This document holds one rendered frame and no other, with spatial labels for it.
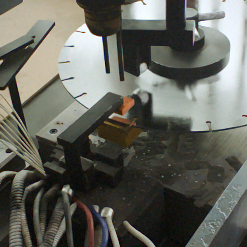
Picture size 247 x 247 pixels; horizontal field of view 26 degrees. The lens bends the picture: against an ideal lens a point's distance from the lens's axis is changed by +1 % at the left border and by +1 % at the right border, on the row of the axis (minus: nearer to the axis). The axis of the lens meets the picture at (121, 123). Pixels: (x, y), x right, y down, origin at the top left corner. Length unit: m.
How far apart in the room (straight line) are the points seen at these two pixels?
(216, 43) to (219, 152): 0.14
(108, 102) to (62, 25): 0.68
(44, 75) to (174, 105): 0.50
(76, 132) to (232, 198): 0.17
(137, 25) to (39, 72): 0.49
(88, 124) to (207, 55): 0.20
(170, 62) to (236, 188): 0.26
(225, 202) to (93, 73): 0.30
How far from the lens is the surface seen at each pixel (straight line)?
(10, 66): 0.77
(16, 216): 0.54
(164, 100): 0.61
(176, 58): 0.67
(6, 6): 0.72
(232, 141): 0.72
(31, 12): 1.31
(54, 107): 0.97
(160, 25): 0.60
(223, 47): 0.69
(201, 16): 0.68
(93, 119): 0.54
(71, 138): 0.52
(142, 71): 0.63
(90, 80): 0.66
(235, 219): 0.44
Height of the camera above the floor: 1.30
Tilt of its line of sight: 38 degrees down
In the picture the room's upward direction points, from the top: 5 degrees counter-clockwise
